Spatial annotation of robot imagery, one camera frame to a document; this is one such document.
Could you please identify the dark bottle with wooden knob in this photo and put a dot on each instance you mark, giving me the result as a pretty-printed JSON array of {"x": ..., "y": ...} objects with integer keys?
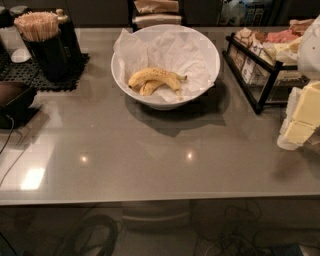
[{"x": 68, "y": 37}]

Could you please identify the pink sugar packets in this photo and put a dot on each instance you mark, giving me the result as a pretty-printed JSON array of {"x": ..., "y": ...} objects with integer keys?
[{"x": 284, "y": 36}]

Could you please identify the clear glass shaker jar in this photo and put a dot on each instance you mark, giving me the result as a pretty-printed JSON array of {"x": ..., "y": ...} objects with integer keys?
[{"x": 11, "y": 38}]

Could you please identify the dark brown tray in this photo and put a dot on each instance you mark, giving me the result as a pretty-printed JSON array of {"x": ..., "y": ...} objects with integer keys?
[{"x": 16, "y": 99}]

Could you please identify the white ceramic bowl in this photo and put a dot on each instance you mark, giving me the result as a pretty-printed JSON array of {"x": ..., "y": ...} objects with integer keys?
[{"x": 160, "y": 103}]

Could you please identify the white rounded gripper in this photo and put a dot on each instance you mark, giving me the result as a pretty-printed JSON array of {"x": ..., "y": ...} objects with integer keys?
[{"x": 310, "y": 55}]

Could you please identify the brown paper napkin stack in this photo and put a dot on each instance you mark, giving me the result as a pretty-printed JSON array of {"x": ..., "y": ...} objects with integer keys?
[{"x": 155, "y": 12}]

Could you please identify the wooden stir sticks bundle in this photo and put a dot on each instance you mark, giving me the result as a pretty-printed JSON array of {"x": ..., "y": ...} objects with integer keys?
[{"x": 37, "y": 26}]

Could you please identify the white tea bag packets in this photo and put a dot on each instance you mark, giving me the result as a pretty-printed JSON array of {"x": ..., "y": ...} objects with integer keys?
[{"x": 251, "y": 72}]

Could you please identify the large spotted yellow banana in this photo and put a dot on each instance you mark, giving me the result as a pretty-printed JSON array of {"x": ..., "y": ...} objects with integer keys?
[{"x": 157, "y": 74}]

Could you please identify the black wire condiment rack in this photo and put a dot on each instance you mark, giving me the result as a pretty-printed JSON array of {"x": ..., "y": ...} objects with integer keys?
[{"x": 265, "y": 83}]

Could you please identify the black rubber mesh mat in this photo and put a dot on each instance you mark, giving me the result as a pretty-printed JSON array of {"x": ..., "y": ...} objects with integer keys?
[{"x": 30, "y": 74}]

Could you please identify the black stir stick cup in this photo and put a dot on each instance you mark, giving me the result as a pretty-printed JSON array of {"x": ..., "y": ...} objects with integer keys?
[{"x": 51, "y": 57}]

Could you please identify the white paper liner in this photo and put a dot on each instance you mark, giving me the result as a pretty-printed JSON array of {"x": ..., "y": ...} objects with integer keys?
[{"x": 173, "y": 53}]

